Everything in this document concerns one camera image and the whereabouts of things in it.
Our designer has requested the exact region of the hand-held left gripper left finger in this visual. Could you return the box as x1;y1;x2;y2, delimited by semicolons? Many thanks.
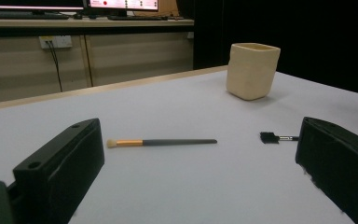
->
12;118;105;224

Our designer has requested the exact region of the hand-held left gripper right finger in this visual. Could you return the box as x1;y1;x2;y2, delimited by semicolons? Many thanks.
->
295;117;358;224

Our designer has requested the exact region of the black eyebrow comb brush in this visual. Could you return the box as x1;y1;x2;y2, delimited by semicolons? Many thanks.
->
259;132;300;145

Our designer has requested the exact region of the makeup brush with gold ferrule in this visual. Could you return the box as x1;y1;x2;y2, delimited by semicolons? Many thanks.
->
106;138;218;149

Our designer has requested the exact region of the beige square cup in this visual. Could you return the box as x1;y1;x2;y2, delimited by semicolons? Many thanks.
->
226;42;282;102

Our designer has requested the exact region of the wooden table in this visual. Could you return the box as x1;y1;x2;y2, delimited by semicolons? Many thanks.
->
0;64;229;113

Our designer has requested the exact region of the beige desk with panels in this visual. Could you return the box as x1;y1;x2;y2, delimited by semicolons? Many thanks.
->
0;16;196;105

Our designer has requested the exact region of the black curtain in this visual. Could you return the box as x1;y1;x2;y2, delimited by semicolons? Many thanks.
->
193;0;358;98

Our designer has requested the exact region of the long black keyboard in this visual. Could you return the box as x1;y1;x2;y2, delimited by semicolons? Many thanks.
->
0;11;71;21

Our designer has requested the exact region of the computer monitor with dark screen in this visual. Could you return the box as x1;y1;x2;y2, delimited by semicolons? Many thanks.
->
0;0;85;12

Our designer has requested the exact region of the short black keyboard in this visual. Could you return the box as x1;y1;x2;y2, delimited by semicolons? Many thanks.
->
106;14;169;21

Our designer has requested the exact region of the computer monitor with bright screen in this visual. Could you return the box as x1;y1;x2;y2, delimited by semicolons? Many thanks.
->
87;0;160;12

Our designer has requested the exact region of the brown cardboard box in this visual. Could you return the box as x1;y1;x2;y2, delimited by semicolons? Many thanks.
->
133;0;181;18

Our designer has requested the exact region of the black power cable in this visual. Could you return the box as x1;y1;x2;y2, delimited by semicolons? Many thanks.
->
46;40;64;93

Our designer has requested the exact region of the white wall socket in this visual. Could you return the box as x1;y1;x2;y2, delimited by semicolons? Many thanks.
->
38;35;73;49

